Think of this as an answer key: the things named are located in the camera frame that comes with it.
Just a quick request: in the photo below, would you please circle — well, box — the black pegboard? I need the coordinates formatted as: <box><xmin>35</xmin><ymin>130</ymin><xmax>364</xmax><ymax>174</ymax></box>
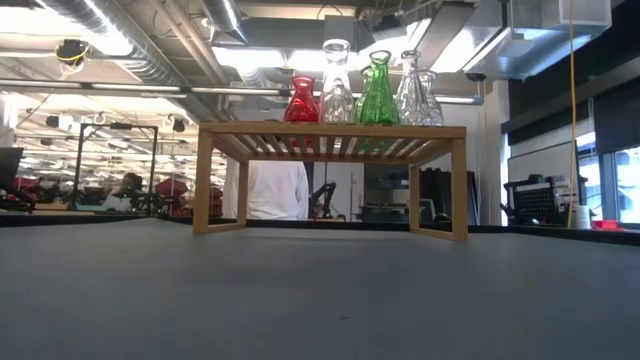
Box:
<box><xmin>502</xmin><ymin>174</ymin><xmax>566</xmax><ymax>226</ymax></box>

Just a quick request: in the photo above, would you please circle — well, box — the black ceiling camera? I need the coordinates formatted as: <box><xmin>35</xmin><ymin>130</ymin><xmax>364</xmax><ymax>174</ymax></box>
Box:
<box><xmin>54</xmin><ymin>38</ymin><xmax>91</xmax><ymax>66</ymax></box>

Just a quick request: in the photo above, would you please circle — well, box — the yellow hanging cord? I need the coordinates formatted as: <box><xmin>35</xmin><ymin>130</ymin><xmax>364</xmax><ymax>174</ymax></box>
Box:
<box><xmin>567</xmin><ymin>0</ymin><xmax>577</xmax><ymax>229</ymax></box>

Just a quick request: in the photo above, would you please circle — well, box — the black metal stand frame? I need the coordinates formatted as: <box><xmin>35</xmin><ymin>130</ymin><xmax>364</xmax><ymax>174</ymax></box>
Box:
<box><xmin>77</xmin><ymin>122</ymin><xmax>160</xmax><ymax>216</ymax></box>

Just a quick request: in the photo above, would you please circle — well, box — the person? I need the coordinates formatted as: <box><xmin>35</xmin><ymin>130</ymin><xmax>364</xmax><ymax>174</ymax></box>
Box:
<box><xmin>221</xmin><ymin>159</ymin><xmax>310</xmax><ymax>221</ymax></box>
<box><xmin>102</xmin><ymin>172</ymin><xmax>145</xmax><ymax>212</ymax></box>

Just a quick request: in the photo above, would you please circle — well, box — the long ceiling light bar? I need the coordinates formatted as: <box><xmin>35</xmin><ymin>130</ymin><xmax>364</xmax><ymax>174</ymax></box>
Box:
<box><xmin>0</xmin><ymin>77</ymin><xmax>481</xmax><ymax>105</ymax></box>

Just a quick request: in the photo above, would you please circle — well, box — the white paper roll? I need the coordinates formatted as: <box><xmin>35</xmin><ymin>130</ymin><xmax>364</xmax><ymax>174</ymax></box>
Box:
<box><xmin>574</xmin><ymin>204</ymin><xmax>593</xmax><ymax>230</ymax></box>

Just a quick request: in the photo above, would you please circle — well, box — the black cabinet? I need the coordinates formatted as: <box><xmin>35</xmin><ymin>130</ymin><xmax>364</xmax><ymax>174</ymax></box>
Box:
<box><xmin>419</xmin><ymin>167</ymin><xmax>479</xmax><ymax>224</ymax></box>

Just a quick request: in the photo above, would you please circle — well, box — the wooden slatted shelf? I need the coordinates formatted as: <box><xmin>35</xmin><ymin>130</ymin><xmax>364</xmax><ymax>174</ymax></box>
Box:
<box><xmin>192</xmin><ymin>119</ymin><xmax>470</xmax><ymax>242</ymax></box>

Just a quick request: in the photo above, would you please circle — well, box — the dark monitor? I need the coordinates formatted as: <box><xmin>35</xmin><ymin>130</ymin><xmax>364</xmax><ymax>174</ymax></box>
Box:
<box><xmin>0</xmin><ymin>147</ymin><xmax>25</xmax><ymax>194</ymax></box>

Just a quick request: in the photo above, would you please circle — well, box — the conical green glass vase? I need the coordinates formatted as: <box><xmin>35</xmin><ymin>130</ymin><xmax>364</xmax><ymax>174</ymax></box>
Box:
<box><xmin>359</xmin><ymin>49</ymin><xmax>401</xmax><ymax>126</ymax></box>

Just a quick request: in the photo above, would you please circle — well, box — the clear glass vase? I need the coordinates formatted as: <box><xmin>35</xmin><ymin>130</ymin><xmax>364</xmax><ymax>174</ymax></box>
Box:
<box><xmin>418</xmin><ymin>69</ymin><xmax>445</xmax><ymax>126</ymax></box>
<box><xmin>395</xmin><ymin>49</ymin><xmax>429</xmax><ymax>126</ymax></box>
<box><xmin>318</xmin><ymin>38</ymin><xmax>355</xmax><ymax>125</ymax></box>

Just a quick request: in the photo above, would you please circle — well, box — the silver ventilation duct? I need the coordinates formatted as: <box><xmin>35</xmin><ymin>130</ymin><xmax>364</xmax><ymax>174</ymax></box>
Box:
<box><xmin>462</xmin><ymin>0</ymin><xmax>614</xmax><ymax>81</ymax></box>

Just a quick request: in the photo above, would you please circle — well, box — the red pear-shaped glass vase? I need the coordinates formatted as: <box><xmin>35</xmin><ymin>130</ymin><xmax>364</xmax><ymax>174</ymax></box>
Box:
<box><xmin>283</xmin><ymin>75</ymin><xmax>320</xmax><ymax>124</ymax></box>

